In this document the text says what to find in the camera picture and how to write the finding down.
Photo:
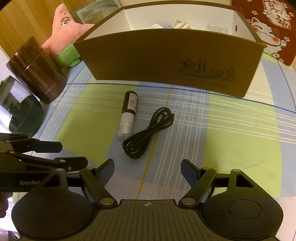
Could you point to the checkered tablecloth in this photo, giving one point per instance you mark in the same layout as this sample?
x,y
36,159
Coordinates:
x,y
255,134

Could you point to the pink starfish plush toy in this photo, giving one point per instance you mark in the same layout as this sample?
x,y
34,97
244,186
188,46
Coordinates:
x,y
65,31

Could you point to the blue dental floss box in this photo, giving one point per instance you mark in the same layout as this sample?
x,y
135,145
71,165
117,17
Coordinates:
x,y
217,29

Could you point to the small white medicine box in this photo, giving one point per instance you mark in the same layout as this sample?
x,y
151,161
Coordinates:
x,y
155,26

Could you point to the red lucky cat cushion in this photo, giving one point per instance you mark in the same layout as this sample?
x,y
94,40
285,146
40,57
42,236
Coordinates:
x,y
274,23

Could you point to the brown storage box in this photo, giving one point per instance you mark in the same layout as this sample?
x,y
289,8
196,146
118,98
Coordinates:
x,y
121,47

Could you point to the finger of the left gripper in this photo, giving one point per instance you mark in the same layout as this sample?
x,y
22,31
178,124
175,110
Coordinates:
x,y
53,162
19,143

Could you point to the wooden door frame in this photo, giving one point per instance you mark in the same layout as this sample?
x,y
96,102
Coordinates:
x,y
21,20

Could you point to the white plastic clip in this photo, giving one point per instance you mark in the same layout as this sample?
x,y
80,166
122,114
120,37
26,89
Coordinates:
x,y
180,24

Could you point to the brown spray bottle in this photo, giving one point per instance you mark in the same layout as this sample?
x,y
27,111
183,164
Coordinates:
x,y
127,114

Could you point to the green glass jar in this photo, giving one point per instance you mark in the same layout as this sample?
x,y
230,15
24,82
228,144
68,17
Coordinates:
x,y
21,112

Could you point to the framed landscape picture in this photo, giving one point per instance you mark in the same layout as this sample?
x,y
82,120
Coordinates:
x,y
95,11

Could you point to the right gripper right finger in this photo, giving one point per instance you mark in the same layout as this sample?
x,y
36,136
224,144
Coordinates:
x,y
200,181

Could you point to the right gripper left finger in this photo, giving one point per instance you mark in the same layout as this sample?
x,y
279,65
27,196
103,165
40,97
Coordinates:
x,y
94,181

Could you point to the brown metal canister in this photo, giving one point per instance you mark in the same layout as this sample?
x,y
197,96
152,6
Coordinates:
x,y
32,66

